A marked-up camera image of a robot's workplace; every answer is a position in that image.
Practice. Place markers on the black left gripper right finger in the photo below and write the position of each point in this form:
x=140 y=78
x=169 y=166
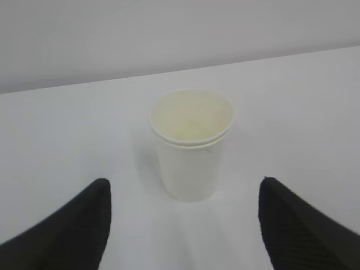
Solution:
x=298 y=236

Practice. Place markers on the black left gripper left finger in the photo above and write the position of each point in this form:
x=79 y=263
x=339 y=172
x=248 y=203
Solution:
x=73 y=237

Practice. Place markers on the white paper cup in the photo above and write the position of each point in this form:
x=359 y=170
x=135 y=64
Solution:
x=190 y=126

